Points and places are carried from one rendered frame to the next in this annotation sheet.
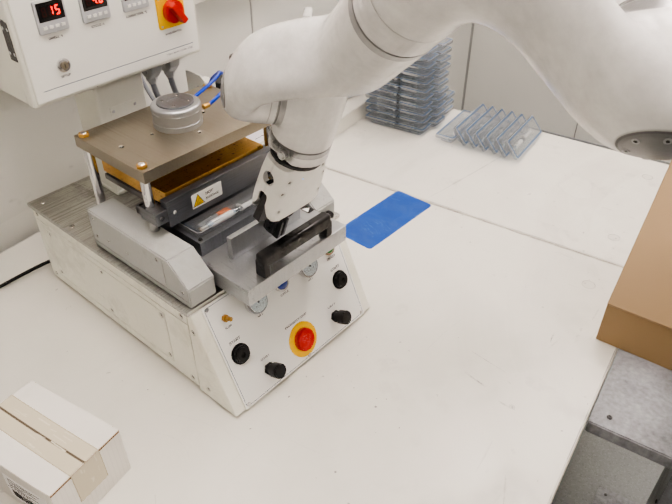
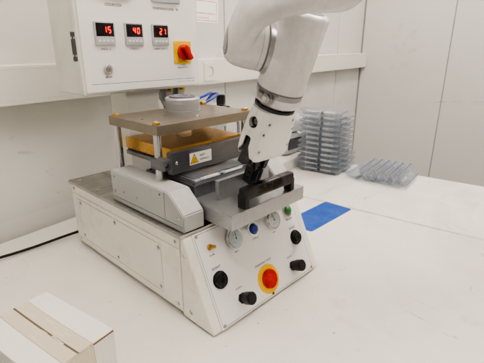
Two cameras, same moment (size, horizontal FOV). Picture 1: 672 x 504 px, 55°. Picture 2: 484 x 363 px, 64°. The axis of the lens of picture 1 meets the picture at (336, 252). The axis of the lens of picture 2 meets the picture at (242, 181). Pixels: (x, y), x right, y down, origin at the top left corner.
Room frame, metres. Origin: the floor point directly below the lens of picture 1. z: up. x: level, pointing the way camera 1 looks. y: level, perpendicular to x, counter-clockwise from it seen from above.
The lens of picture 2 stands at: (0.08, 0.08, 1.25)
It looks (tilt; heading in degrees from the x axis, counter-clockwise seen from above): 19 degrees down; 3
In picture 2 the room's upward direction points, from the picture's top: straight up
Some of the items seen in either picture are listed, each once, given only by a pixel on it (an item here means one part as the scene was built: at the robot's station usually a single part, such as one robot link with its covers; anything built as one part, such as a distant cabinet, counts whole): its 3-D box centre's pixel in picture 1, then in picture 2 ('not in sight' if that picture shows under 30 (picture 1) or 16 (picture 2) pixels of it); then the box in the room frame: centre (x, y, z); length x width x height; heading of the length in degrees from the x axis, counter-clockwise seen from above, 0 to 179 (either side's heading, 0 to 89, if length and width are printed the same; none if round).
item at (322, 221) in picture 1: (295, 243); (267, 189); (0.79, 0.06, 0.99); 0.15 x 0.02 x 0.04; 139
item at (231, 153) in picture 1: (186, 145); (186, 131); (0.96, 0.25, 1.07); 0.22 x 0.17 x 0.10; 139
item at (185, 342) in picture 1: (209, 254); (195, 221); (0.97, 0.24, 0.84); 0.53 x 0.37 x 0.17; 49
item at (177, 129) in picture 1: (178, 127); (181, 121); (0.99, 0.27, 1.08); 0.31 x 0.24 x 0.13; 139
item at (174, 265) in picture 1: (149, 250); (153, 195); (0.81, 0.29, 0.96); 0.25 x 0.05 x 0.07; 49
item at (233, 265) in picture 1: (235, 220); (219, 181); (0.88, 0.17, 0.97); 0.30 x 0.22 x 0.08; 49
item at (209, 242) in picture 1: (215, 203); (204, 172); (0.91, 0.20, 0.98); 0.20 x 0.17 x 0.03; 139
